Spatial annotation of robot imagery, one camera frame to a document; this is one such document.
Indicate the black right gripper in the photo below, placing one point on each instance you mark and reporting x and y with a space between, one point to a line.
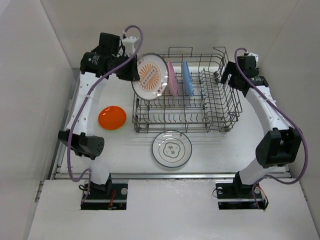
230 69

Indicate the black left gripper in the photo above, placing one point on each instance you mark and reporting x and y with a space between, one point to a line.
133 74

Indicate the white plate orange sunburst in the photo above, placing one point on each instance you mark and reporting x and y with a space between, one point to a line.
153 72

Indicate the pink plate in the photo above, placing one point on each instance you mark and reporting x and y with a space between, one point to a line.
172 81

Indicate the blue plate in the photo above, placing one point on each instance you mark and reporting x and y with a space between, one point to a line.
187 80

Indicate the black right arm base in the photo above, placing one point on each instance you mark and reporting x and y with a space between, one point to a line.
249 199

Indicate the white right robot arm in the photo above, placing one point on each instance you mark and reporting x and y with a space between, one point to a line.
281 141

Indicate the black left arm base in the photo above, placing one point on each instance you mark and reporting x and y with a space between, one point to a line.
113 200

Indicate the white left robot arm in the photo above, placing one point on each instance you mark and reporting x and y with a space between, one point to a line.
113 56

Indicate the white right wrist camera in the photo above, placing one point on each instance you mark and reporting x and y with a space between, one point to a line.
255 55

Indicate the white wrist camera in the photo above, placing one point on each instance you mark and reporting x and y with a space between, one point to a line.
130 44
255 55

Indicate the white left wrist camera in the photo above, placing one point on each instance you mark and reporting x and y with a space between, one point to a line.
130 44

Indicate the grey wire dish rack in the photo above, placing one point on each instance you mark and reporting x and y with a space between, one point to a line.
213 107

